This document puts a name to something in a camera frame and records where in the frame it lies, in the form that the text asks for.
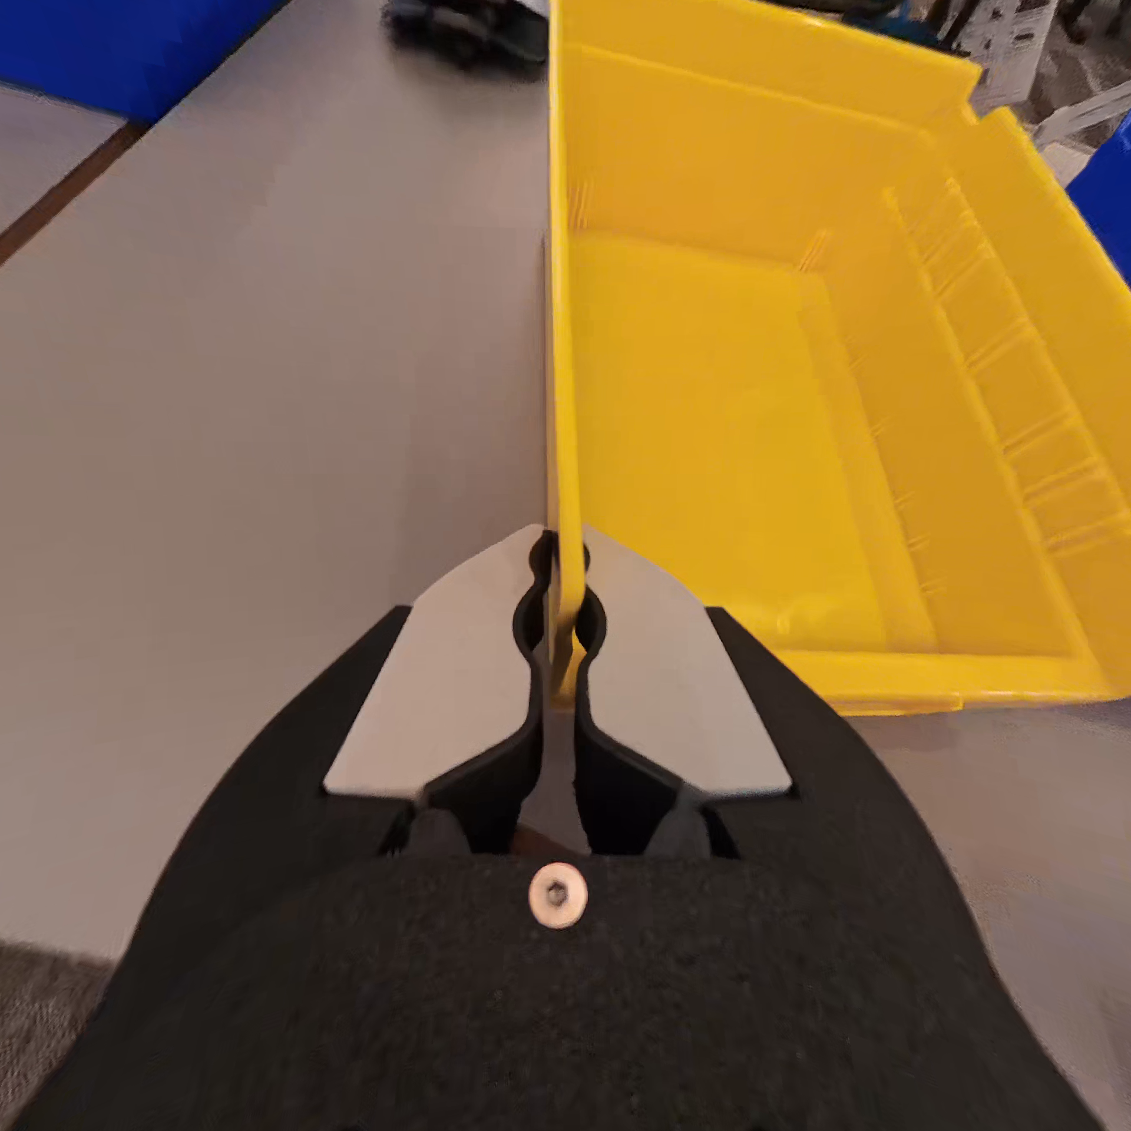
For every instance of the yellow plastic bin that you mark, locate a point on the yellow plastic bin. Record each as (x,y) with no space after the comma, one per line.
(706,398)

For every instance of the hanging printed sheet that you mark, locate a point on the hanging printed sheet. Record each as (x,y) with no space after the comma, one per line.
(1007,45)

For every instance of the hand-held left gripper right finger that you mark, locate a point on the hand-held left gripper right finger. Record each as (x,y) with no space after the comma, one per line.
(680,707)

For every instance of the dark foil pouch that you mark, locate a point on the dark foil pouch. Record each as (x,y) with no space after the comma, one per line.
(468,31)

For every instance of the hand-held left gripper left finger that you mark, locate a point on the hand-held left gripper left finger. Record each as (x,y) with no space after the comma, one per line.
(441,707)

